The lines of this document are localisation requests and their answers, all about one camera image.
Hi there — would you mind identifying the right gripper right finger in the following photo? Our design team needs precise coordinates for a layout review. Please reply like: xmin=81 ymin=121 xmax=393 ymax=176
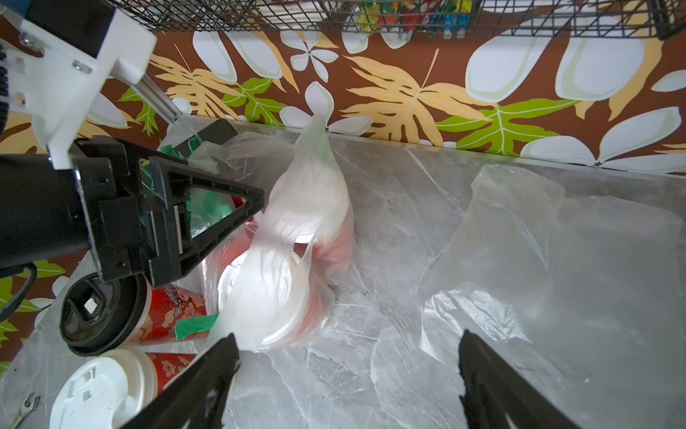
xmin=458 ymin=330 xmax=577 ymax=428

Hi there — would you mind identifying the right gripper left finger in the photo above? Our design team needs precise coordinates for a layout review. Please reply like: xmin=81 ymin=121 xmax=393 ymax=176
xmin=124 ymin=334 xmax=240 ymax=429

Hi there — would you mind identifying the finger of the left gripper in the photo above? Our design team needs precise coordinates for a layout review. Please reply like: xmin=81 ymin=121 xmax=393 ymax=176
xmin=146 ymin=157 xmax=264 ymax=287

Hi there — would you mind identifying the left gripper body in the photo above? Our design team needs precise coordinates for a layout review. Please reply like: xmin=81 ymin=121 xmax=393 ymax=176
xmin=69 ymin=136 xmax=188 ymax=287

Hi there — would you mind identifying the green straw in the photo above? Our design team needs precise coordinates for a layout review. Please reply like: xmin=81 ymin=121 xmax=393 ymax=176
xmin=174 ymin=315 xmax=218 ymax=341

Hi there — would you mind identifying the clear plastic carrier bag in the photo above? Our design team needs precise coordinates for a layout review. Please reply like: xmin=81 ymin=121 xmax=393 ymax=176
xmin=184 ymin=113 xmax=357 ymax=354

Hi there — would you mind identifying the black lid red cup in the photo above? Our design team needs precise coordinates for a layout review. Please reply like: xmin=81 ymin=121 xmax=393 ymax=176
xmin=59 ymin=273 xmax=208 ymax=357

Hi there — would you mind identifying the white lid cup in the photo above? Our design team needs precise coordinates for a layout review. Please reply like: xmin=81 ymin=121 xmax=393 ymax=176
xmin=210 ymin=248 xmax=334 ymax=352
xmin=48 ymin=348 xmax=196 ymax=429
xmin=269 ymin=163 xmax=355 ymax=285

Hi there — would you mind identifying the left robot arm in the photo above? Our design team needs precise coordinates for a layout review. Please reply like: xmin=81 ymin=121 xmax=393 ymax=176
xmin=1 ymin=136 xmax=264 ymax=288

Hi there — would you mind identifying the green wrapped straws bundle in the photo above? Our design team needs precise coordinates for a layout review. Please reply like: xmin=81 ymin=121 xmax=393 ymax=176
xmin=139 ymin=145 xmax=225 ymax=238

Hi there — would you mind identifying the red straw holder cup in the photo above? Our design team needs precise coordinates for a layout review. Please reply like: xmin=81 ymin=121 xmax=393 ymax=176
xmin=213 ymin=195 xmax=251 ymax=259

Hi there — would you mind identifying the black plastic case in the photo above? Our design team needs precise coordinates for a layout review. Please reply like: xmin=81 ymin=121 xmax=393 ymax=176
xmin=165 ymin=119 xmax=239 ymax=160

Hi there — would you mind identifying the steel wrench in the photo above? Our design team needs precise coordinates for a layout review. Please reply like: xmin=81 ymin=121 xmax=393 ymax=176
xmin=9 ymin=393 xmax=40 ymax=429

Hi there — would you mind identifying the black wire basket centre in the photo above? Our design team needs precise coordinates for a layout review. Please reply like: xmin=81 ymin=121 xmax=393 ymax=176
xmin=114 ymin=0 xmax=685 ymax=40

